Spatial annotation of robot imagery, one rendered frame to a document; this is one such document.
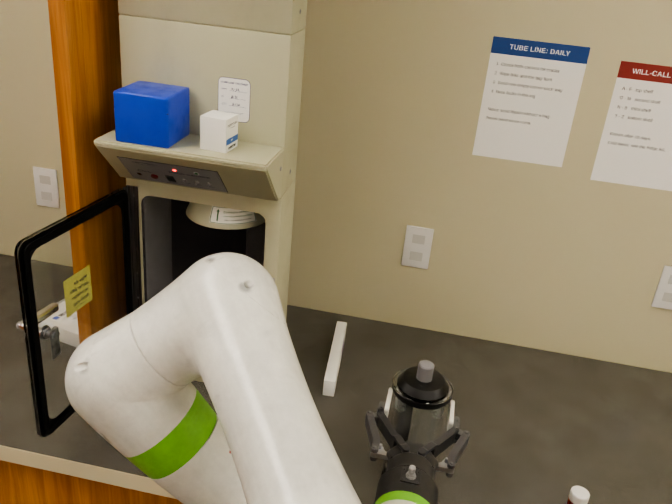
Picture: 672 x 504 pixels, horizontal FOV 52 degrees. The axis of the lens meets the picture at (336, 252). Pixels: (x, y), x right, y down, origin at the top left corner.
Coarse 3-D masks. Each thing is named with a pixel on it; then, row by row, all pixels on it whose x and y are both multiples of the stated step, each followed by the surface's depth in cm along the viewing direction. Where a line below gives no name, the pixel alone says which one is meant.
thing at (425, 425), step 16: (448, 384) 122; (400, 400) 119; (416, 400) 117; (432, 400) 118; (400, 416) 121; (416, 416) 119; (432, 416) 119; (400, 432) 122; (416, 432) 121; (432, 432) 121; (384, 464) 130
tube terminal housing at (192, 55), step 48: (144, 48) 124; (192, 48) 122; (240, 48) 121; (288, 48) 119; (192, 96) 126; (288, 96) 123; (288, 144) 129; (144, 192) 136; (192, 192) 134; (288, 192) 136; (288, 240) 143
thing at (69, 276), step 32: (96, 224) 127; (32, 256) 112; (64, 256) 120; (96, 256) 129; (64, 288) 122; (96, 288) 132; (64, 320) 124; (96, 320) 134; (64, 352) 126; (32, 384) 120; (64, 384) 128
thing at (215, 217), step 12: (192, 204) 141; (204, 204) 138; (192, 216) 140; (204, 216) 138; (216, 216) 138; (228, 216) 138; (240, 216) 138; (252, 216) 140; (216, 228) 138; (228, 228) 138; (240, 228) 138
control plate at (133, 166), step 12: (132, 168) 127; (144, 168) 126; (156, 168) 125; (168, 168) 124; (180, 168) 123; (192, 168) 122; (156, 180) 130; (180, 180) 128; (192, 180) 127; (204, 180) 126; (216, 180) 125
